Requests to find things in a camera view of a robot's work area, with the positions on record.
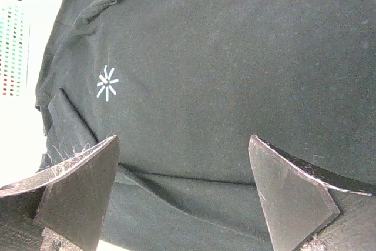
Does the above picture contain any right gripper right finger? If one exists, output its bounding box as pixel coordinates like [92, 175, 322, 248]
[248, 135, 375, 250]

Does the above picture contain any white plastic laundry basket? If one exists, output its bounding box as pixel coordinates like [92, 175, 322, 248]
[0, 1, 30, 97]

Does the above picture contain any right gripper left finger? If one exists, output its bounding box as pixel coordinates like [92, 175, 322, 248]
[1, 135, 119, 250]

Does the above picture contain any black t-shirt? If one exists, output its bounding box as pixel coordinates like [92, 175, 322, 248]
[36, 0, 375, 250]

